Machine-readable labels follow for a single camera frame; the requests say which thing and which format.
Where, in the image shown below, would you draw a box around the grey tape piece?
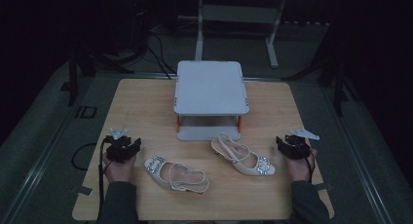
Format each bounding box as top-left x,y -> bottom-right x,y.
314,182 -> 333,192
76,185 -> 94,198

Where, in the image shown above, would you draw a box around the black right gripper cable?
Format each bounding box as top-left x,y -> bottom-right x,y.
304,149 -> 318,185

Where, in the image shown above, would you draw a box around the grey two-tier shoe rack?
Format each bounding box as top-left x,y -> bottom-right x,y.
173,59 -> 250,142

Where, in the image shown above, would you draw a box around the dark equipment rack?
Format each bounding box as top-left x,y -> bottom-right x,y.
128,0 -> 152,54

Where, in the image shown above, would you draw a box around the black stand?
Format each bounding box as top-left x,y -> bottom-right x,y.
59,50 -> 81,107
319,62 -> 351,118

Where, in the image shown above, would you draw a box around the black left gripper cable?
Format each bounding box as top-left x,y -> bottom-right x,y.
96,136 -> 113,222

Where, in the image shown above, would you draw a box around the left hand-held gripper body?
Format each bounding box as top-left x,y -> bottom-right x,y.
106,128 -> 135,164

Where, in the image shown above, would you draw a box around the white metal stand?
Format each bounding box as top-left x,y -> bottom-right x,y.
194,0 -> 289,69

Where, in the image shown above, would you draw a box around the person's right hand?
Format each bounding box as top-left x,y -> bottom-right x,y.
285,147 -> 319,183

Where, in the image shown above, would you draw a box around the metal floor rail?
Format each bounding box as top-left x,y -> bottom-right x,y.
319,83 -> 395,224
0,75 -> 109,224

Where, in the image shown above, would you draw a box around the person's left hand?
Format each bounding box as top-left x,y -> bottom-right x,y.
101,152 -> 137,184

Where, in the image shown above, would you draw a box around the black cables on floor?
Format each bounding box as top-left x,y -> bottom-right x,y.
145,31 -> 178,81

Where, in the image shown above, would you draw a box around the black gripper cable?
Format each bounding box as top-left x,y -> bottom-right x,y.
304,149 -> 318,185
96,136 -> 113,222

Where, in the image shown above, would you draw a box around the beige jewelled slingback shoe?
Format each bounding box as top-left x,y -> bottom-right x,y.
210,131 -> 277,177
143,156 -> 210,195

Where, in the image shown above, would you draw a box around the black looped floor cable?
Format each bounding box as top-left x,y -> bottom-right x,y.
70,142 -> 98,171

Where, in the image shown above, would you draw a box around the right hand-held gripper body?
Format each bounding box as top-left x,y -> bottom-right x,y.
283,127 -> 320,161

